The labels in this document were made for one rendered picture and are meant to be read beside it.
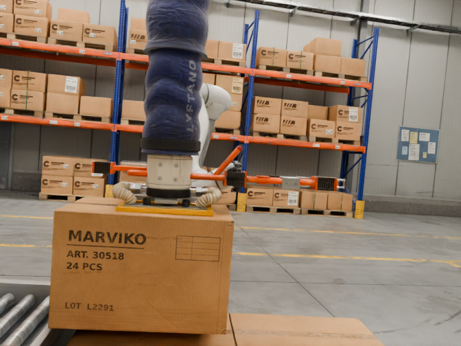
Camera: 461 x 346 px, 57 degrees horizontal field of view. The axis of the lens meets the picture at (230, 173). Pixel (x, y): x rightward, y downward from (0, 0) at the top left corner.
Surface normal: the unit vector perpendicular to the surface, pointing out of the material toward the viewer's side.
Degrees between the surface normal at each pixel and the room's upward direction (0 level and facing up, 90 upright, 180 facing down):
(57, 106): 93
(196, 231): 90
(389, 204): 90
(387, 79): 90
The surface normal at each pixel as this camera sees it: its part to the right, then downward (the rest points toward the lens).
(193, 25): 0.65, 0.23
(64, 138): 0.18, 0.07
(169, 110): 0.00, -0.17
